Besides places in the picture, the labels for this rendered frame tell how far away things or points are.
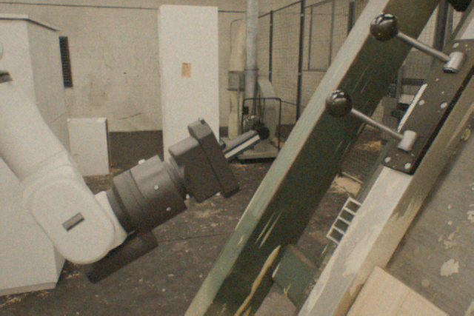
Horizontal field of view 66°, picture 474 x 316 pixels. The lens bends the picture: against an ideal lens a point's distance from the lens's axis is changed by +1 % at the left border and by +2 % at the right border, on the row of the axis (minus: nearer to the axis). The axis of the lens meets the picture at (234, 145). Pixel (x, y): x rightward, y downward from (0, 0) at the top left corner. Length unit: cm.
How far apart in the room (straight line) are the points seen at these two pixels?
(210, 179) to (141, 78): 781
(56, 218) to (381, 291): 40
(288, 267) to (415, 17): 54
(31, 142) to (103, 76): 783
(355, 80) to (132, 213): 48
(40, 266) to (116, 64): 602
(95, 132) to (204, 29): 213
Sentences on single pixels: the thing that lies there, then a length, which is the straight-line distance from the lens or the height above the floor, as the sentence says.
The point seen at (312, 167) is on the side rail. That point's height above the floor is 129.
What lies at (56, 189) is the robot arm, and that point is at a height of 135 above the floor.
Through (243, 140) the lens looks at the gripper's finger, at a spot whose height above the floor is 138.
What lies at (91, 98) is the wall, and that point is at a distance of 838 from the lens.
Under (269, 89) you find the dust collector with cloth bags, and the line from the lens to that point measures 576.
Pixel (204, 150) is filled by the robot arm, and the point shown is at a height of 137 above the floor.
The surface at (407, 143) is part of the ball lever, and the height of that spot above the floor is 139.
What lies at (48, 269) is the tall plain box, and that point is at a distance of 282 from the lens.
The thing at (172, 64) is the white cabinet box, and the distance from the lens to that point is 389.
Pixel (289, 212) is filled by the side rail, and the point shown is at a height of 121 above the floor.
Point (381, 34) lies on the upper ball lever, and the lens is 54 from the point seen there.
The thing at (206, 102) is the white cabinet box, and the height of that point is 108.
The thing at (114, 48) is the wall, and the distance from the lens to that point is 830.
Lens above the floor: 149
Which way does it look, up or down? 13 degrees down
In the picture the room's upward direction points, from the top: straight up
